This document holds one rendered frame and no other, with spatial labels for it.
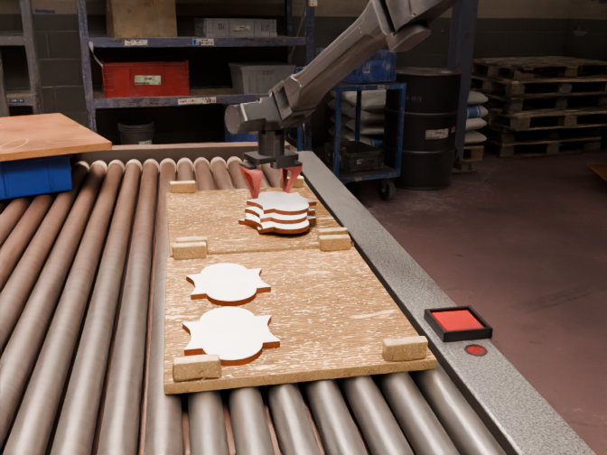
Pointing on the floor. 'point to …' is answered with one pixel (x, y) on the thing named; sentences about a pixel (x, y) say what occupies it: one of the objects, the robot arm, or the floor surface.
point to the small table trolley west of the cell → (359, 137)
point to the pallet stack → (540, 104)
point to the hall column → (459, 32)
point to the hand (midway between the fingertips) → (270, 194)
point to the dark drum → (423, 127)
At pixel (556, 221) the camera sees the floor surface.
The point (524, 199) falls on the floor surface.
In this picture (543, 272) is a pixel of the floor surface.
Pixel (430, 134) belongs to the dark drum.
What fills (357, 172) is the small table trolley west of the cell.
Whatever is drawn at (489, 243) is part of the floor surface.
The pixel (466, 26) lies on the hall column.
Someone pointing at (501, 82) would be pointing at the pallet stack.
